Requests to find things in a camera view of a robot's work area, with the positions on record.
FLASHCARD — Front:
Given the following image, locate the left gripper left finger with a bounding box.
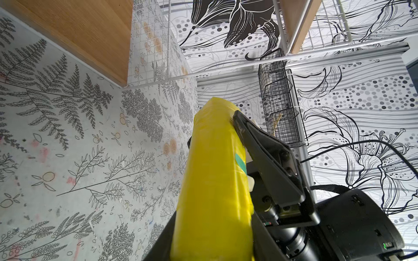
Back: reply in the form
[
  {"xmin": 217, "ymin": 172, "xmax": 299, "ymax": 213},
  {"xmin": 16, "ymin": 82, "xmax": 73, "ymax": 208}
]
[{"xmin": 143, "ymin": 212, "xmax": 176, "ymax": 261}]

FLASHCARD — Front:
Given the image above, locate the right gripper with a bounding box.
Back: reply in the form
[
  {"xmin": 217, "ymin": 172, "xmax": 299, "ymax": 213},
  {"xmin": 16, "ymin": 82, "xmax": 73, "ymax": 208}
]
[{"xmin": 233, "ymin": 110, "xmax": 325, "ymax": 261}]

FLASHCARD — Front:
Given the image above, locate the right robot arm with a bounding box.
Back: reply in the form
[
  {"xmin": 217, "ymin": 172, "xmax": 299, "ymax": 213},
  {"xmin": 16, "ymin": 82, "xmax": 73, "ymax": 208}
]
[{"xmin": 233, "ymin": 111, "xmax": 405, "ymax": 261}]

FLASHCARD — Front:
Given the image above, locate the black wire wall basket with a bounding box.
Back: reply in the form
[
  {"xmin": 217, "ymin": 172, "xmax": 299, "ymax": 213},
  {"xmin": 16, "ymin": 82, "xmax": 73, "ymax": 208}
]
[{"xmin": 258, "ymin": 60, "xmax": 305, "ymax": 148}]

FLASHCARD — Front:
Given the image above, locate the yellow trash bag roll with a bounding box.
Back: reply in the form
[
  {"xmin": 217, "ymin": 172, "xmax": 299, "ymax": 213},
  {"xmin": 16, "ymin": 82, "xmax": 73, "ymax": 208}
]
[{"xmin": 170, "ymin": 97, "xmax": 254, "ymax": 261}]

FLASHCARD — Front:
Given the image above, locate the white wire wooden shelf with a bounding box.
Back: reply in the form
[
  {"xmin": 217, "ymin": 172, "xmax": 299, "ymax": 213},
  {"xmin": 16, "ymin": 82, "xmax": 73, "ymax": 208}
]
[{"xmin": 0, "ymin": 0, "xmax": 418, "ymax": 89}]

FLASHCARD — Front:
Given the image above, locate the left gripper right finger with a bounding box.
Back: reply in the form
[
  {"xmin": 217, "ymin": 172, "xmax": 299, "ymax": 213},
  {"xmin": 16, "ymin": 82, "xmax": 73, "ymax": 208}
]
[{"xmin": 251, "ymin": 213, "xmax": 288, "ymax": 261}]

